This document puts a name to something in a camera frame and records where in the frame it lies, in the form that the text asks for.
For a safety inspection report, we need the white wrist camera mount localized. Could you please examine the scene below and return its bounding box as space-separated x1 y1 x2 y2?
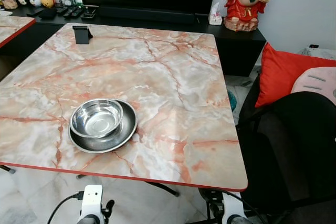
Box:
79 185 104 221
220 193 247 223

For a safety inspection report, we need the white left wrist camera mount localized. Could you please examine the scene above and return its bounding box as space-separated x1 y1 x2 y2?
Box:
79 185 104 221

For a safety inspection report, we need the white tissue pack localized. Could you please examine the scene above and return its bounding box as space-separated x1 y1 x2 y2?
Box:
208 2 223 26

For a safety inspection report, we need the teal round container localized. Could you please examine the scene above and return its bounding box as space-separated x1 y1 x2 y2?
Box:
227 90 238 112

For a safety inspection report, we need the black flat pouch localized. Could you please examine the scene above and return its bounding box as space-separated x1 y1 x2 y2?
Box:
39 7 57 19

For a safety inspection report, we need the black office chair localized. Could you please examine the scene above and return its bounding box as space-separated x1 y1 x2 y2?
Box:
236 92 336 224

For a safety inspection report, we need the small stainless steel bowl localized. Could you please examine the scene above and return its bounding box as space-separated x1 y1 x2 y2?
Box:
70 99 124 138

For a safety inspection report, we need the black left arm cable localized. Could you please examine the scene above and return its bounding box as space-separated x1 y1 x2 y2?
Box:
46 193 85 224

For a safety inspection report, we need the black phone stand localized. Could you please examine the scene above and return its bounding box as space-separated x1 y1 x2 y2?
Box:
72 25 93 45

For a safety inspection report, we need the black remote control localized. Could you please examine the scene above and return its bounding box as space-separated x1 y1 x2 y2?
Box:
70 6 85 18

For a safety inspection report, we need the red laughing buddha statue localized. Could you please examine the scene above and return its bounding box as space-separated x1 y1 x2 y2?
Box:
223 0 274 31

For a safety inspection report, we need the stainless steel plate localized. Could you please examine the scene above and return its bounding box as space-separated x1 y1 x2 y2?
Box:
69 100 138 154

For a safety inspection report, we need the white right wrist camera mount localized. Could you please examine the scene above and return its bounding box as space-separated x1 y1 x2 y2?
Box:
220 193 247 223

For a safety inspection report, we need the red cushion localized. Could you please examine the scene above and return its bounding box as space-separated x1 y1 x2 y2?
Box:
255 42 336 108

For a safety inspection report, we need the pink face pillow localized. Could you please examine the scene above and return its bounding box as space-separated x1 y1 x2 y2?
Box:
290 67 336 104

